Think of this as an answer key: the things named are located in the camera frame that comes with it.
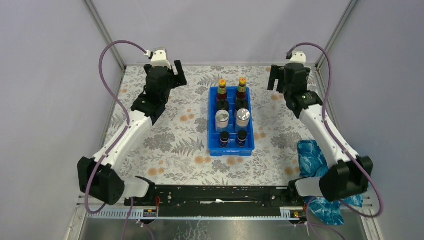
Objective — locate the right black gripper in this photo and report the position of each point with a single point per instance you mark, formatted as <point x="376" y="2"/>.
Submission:
<point x="274" y="74"/>

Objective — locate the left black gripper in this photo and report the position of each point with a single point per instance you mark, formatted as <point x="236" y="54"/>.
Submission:
<point x="181" y="81"/>

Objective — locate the sauce bottle red label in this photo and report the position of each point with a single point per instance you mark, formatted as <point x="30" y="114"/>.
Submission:
<point x="242" y="89"/>

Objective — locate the yellow cap sauce bottle front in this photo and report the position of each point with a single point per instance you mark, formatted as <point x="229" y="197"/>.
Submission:
<point x="222" y="94"/>

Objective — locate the clear jar black knob lid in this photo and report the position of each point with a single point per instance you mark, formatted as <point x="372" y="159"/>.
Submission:
<point x="223" y="105"/>

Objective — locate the silver lid jar white beads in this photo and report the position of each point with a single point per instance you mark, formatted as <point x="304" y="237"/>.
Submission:
<point x="222" y="118"/>

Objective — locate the small brown spice bottle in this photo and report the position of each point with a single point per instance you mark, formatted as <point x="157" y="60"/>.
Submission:
<point x="224" y="139"/>
<point x="241" y="138"/>

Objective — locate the small brown spice bottle front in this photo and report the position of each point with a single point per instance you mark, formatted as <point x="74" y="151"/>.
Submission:
<point x="241" y="138"/>

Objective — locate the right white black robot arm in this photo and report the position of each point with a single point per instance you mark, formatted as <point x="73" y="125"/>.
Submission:
<point x="347" y="170"/>

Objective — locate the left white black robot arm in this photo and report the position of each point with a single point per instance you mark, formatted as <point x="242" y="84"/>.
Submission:
<point x="99" y="176"/>

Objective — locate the blue plastic divided bin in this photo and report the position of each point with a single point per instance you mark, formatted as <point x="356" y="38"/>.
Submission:
<point x="213" y="138"/>

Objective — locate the floral tablecloth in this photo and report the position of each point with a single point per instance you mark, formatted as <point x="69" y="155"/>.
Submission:
<point x="176" y="150"/>

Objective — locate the blue patterned cloth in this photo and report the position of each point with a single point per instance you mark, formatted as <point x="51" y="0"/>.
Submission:
<point x="312" y="163"/>

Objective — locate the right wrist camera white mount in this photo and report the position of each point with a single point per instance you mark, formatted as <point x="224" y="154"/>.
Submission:
<point x="296" y="57"/>

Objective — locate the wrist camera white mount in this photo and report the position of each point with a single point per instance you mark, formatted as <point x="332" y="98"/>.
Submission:
<point x="296" y="57"/>
<point x="158" y="57"/>

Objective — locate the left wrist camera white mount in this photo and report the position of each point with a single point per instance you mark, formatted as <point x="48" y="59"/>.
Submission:
<point x="158" y="57"/>

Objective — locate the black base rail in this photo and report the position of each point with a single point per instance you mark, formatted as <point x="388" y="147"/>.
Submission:
<point x="219" y="201"/>

